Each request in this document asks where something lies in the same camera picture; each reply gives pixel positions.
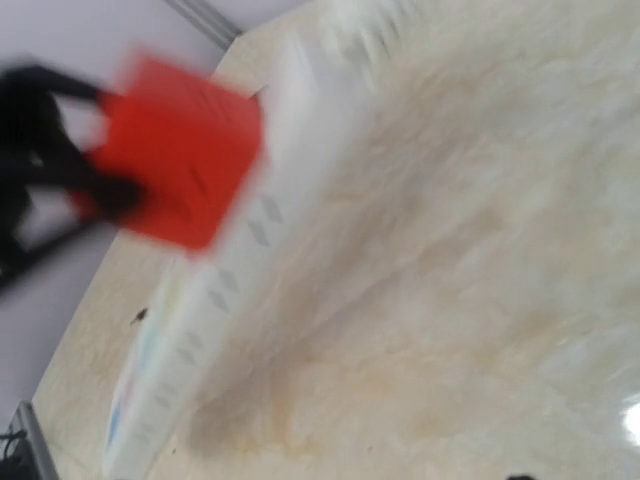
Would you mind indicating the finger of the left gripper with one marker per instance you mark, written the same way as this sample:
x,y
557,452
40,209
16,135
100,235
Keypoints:
x,y
36,151

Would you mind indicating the red cube socket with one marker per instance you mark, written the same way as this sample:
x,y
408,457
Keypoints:
x,y
188,142

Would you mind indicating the white power strip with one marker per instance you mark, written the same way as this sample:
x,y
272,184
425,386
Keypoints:
x,y
314,104

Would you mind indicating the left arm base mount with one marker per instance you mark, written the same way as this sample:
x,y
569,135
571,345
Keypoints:
x,y
25,454

